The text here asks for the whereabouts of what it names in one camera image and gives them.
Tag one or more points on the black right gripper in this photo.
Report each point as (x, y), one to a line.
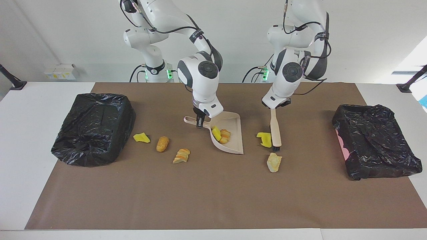
(197, 112)

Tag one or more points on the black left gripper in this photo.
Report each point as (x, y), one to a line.
(285, 102)

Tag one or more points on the yellow sponge green backing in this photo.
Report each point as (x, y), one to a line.
(217, 133)
(141, 137)

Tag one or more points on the toy croissant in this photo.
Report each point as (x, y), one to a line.
(225, 136)
(181, 156)

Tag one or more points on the beige plastic dustpan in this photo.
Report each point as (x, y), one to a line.
(233, 140)

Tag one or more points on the notched yellow sponge piece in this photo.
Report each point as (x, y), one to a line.
(264, 139)

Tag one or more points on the brown toy croquette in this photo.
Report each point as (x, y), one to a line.
(162, 144)

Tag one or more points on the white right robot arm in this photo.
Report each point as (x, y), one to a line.
(203, 83)

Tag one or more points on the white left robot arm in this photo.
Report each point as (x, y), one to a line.
(287, 80)

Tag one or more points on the black bag lined pink bin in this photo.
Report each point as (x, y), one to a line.
(377, 143)

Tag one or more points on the brown table mat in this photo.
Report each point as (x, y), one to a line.
(200, 210)

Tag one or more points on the blue object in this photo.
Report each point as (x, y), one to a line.
(425, 101)

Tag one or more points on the black camera stand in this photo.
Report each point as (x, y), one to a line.
(16, 85)
(405, 87)

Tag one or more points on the white wall socket box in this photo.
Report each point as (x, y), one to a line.
(60, 71)

